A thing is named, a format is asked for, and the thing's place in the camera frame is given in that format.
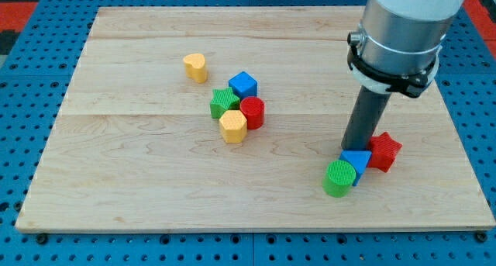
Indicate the blue triangle block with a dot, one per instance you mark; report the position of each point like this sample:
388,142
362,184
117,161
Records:
359,159

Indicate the red star block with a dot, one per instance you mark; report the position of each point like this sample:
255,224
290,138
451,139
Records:
384,150

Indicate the light wooden board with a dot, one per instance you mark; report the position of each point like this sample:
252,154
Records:
134,148

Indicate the yellow hexagon block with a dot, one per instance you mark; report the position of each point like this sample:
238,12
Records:
233,126

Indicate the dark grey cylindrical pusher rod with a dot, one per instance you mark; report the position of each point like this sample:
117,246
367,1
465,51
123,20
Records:
367,112

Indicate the blue cube block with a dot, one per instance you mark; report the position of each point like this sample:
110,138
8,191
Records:
243,85

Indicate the green star block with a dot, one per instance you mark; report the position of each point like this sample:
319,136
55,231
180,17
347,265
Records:
222,101

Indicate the yellow heart block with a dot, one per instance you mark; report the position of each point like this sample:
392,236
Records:
195,67

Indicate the green cylinder block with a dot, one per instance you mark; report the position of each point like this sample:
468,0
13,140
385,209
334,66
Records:
339,178

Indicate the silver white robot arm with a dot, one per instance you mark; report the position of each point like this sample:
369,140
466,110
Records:
394,49

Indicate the red cylinder block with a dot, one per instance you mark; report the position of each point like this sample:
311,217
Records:
253,108

